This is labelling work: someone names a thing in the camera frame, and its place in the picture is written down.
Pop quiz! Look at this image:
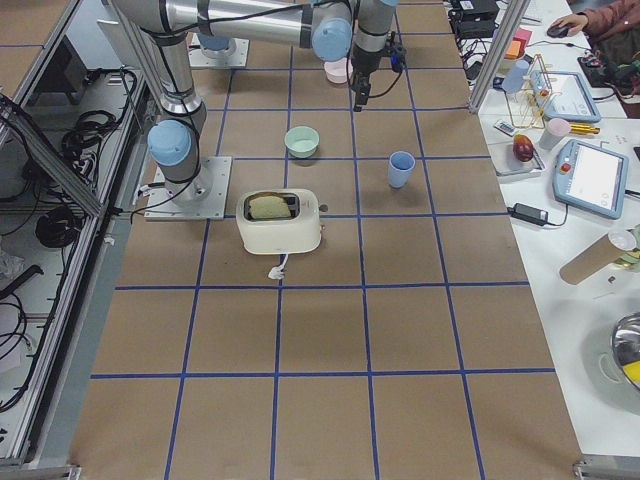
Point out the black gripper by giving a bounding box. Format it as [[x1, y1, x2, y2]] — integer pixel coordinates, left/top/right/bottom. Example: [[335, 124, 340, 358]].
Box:
[[351, 66, 372, 112]]

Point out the blue cup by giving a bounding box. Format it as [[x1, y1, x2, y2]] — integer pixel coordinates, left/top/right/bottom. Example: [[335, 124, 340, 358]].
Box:
[[388, 151, 416, 188]]

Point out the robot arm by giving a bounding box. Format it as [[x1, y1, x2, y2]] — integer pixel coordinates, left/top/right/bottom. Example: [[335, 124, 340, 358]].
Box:
[[193, 1, 406, 112], [114, 1, 328, 205]]

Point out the pink white bowl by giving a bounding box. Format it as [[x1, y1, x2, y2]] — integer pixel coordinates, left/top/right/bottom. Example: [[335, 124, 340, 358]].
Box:
[[323, 58, 352, 84]]

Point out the mint green bowl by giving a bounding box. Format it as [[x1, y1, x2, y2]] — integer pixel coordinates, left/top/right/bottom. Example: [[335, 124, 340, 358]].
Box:
[[284, 126, 320, 159]]

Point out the cream white toaster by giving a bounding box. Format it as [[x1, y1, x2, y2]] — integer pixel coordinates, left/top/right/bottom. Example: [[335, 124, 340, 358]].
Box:
[[236, 188, 321, 255]]

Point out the toasted bread slice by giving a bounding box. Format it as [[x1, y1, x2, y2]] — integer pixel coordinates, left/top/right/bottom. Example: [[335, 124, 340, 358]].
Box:
[[248, 195, 291, 220]]

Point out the red apple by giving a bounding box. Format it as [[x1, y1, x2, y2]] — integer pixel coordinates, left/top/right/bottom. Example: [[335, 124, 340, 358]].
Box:
[[512, 134, 535, 162]]

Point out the black power adapter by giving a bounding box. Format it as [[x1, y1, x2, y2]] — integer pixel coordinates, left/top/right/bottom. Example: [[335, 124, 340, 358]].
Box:
[[507, 203, 548, 226]]

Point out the pink cup on table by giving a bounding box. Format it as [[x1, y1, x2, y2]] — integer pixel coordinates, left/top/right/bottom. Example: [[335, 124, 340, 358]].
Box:
[[538, 118, 571, 151]]

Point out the teach pendant far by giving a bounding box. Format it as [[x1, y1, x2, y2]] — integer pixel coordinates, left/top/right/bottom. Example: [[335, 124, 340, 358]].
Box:
[[530, 70, 601, 124]]

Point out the teach pendant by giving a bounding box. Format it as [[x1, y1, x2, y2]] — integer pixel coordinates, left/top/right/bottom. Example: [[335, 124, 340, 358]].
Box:
[[552, 140, 629, 219], [530, 70, 601, 124]]

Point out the black computer mouse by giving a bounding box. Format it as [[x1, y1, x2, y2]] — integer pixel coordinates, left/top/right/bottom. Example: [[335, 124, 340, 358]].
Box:
[[546, 25, 571, 39]]

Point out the teach pendant near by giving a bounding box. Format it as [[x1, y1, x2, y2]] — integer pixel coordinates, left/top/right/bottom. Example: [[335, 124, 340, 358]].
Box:
[[552, 140, 629, 219]]

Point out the person at desk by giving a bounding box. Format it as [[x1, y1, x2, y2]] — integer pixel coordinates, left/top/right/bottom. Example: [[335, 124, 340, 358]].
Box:
[[550, 0, 639, 65]]

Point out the cardboard tube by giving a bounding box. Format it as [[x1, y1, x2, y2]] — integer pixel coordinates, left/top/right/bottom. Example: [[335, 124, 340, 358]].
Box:
[[559, 230, 637, 285]]

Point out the metal mixing bowl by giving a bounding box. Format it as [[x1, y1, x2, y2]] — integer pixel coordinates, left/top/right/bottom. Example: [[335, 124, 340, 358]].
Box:
[[611, 312, 639, 390]]

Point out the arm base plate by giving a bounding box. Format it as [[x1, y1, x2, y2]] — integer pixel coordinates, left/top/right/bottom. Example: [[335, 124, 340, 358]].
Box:
[[144, 156, 232, 221], [189, 36, 250, 70]]

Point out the gold wire rack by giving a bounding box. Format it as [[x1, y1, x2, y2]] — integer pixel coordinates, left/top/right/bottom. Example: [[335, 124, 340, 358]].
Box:
[[506, 54, 555, 130]]

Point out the aluminium frame post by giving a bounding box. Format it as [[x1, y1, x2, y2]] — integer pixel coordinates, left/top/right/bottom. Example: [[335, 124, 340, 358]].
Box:
[[468, 0, 530, 114]]

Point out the toaster power cord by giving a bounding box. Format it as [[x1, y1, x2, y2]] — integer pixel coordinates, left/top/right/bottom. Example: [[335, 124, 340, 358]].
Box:
[[267, 252, 290, 281]]

